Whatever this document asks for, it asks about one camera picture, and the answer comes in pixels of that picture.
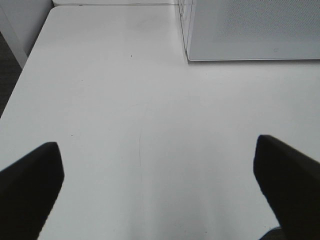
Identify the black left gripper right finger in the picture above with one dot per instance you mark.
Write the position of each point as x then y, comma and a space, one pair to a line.
290, 182

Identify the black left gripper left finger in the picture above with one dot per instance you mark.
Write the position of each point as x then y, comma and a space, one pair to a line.
28, 191

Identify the white microwave door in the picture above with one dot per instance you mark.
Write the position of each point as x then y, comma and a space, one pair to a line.
232, 30

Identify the white microwave oven body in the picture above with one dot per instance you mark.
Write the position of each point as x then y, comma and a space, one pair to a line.
185, 13

